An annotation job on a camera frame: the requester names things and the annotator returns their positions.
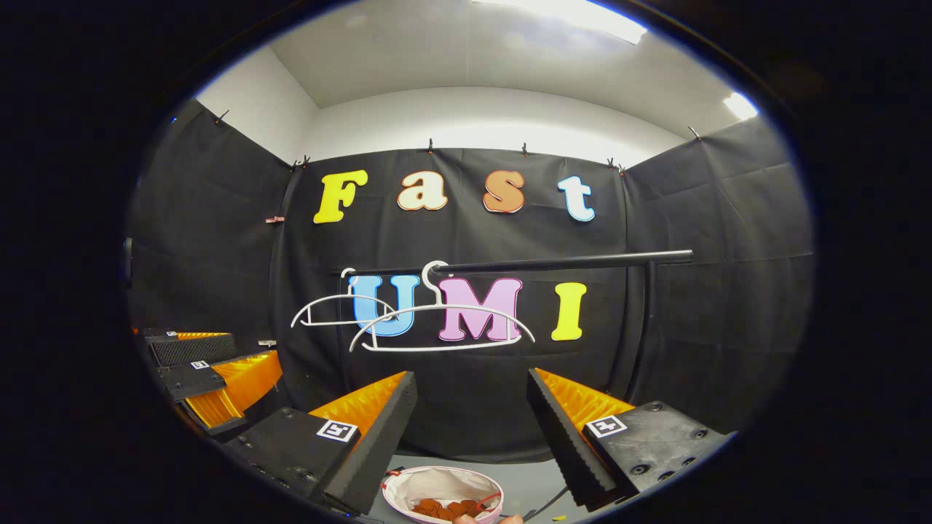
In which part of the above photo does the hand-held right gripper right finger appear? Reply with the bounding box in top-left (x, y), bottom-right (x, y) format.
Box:
top-left (526, 368), bottom-right (732, 510)

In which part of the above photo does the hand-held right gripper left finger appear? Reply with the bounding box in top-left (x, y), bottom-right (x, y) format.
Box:
top-left (222, 370), bottom-right (419, 516)

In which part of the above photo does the white pink laundry hamper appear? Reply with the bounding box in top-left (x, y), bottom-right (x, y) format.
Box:
top-left (382, 466), bottom-right (505, 524)

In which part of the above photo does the rust orange corduroy jacket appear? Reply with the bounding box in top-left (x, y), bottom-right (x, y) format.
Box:
top-left (408, 498), bottom-right (489, 520)

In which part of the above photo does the large white clothes hanger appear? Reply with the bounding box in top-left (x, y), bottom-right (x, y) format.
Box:
top-left (348, 261), bottom-right (536, 354)

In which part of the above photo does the small white clothes hanger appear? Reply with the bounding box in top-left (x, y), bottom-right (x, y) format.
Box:
top-left (291, 267), bottom-right (400, 328)

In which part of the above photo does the black clothes rack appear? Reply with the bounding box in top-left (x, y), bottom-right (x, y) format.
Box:
top-left (333, 250), bottom-right (694, 408)

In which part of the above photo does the black backdrop cloth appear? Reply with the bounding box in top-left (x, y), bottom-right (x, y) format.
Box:
top-left (124, 98), bottom-right (815, 467)

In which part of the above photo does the row of black cloth clips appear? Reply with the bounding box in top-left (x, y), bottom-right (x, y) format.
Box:
top-left (213, 109), bottom-right (703, 177)

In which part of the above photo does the small ceiling light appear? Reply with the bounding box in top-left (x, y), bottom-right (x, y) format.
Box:
top-left (723, 92), bottom-right (759, 121)

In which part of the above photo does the long ceiling light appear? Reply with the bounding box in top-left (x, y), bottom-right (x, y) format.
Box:
top-left (473, 0), bottom-right (649, 44)

